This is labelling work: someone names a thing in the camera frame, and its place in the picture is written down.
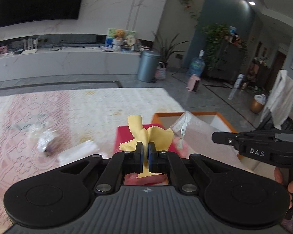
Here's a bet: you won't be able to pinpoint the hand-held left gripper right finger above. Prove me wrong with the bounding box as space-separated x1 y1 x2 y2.
148 142 233 193

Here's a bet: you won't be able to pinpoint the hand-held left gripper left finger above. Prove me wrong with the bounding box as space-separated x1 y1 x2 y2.
60 142 144 195

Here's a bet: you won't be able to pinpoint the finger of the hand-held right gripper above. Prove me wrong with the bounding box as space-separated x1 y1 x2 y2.
212 132 242 147

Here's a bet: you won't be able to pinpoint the orange cardboard box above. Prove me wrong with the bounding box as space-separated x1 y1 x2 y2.
150 112 238 162

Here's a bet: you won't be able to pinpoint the yellow cloth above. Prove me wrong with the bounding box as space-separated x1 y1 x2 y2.
120 115 174 179

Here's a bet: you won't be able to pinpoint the red square box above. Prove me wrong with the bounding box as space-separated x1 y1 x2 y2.
116 125 179 186

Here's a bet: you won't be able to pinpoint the gold waste bin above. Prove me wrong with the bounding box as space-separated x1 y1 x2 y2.
249 94 268 114

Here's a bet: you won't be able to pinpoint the tall white tube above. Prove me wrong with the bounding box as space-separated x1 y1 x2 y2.
228 73 245 100

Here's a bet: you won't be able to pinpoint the white hanging clothes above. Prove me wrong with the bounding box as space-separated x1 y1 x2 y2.
262 69 293 130

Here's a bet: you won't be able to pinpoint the pink space heater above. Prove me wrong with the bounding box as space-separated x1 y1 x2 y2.
186 75 202 93

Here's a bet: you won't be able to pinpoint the white lace tablecloth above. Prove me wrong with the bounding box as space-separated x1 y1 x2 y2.
0 87 186 228

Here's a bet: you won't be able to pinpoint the dark cabinet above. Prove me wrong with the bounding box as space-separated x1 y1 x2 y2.
207 39 247 81

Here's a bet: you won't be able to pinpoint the blue water jug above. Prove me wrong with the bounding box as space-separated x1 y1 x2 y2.
187 50 206 77

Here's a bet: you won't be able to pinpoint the woven handbag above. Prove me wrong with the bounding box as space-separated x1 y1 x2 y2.
155 62 167 80

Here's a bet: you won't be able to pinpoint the grey metal trash can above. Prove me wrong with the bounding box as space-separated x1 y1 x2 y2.
137 50 161 83

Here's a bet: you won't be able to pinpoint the clear crinkled plastic bag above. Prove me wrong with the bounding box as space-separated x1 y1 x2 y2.
30 124 62 157

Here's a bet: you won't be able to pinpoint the bushy potted vine plant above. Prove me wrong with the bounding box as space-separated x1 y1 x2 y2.
201 23 233 69

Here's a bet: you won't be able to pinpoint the long leaf potted plant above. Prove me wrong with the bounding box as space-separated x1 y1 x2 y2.
152 30 190 67

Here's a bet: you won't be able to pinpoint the white marble television cabinet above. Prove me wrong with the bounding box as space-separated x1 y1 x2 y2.
0 44 144 84

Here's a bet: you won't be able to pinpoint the green photo board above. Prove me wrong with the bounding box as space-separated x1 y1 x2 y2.
105 28 136 52

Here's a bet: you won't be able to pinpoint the hanging vine plant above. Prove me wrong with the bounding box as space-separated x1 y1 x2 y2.
173 0 201 20

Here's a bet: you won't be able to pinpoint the white router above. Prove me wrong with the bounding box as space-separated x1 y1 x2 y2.
21 38 38 54

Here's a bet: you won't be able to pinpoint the black television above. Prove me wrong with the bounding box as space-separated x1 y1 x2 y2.
0 0 88 29

